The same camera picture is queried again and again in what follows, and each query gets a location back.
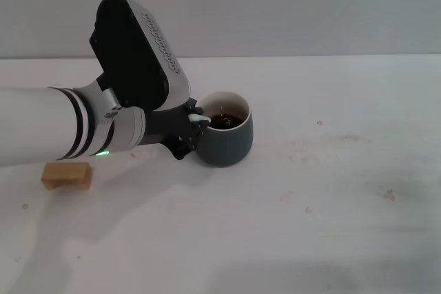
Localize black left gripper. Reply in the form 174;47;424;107
139;98;207;161

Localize spoon with white handle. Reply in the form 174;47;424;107
187;113;235;129

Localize dark grey ceramic mug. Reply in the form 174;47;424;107
194;91;254;169

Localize dark coffee liquid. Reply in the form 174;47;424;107
208;112;244;130

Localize light wooden block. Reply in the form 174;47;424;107
41;162;94;191

